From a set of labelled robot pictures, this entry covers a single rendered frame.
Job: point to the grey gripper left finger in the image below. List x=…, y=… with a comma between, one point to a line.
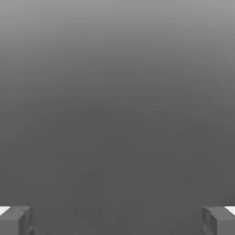
x=14, y=220

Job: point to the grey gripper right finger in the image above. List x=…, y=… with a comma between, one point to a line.
x=220, y=220

